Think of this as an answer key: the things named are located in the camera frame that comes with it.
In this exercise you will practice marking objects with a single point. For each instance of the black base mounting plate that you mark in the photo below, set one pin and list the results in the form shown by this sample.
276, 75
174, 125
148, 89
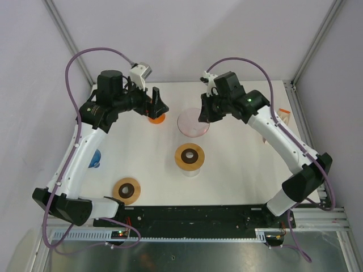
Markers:
202, 221

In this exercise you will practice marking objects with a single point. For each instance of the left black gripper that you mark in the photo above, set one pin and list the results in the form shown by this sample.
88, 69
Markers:
153, 110

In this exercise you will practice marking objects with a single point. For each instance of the pink glass dripper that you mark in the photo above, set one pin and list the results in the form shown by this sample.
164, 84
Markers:
189, 125

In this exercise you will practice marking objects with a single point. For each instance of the orange glass carafe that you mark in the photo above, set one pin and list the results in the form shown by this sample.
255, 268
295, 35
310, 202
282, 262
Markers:
157, 120

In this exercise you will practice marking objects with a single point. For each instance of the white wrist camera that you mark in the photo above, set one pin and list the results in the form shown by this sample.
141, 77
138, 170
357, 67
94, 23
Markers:
139, 73
208, 79

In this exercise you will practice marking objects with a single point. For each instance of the aluminium frame rail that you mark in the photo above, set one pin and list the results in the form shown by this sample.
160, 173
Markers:
314, 219

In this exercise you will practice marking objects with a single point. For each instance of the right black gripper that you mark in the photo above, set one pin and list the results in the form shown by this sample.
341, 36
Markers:
206, 115

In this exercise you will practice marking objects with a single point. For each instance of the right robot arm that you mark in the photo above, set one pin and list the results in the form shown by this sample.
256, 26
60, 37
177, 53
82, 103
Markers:
308, 168

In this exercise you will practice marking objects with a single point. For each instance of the clear glass carafe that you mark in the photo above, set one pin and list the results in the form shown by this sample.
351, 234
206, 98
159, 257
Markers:
190, 173

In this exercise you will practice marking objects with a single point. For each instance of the white slotted cable duct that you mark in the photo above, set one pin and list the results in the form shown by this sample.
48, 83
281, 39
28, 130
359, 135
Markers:
122, 235

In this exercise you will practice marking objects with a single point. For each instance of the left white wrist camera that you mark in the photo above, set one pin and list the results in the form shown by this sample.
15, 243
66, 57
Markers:
139, 73

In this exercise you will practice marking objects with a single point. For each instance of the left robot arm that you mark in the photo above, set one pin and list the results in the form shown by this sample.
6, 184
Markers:
62, 196

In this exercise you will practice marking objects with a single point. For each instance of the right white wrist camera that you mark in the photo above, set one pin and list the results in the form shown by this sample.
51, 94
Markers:
208, 79

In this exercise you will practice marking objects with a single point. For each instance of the white paper coffee filters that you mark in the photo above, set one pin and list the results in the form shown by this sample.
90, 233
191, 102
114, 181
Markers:
282, 115

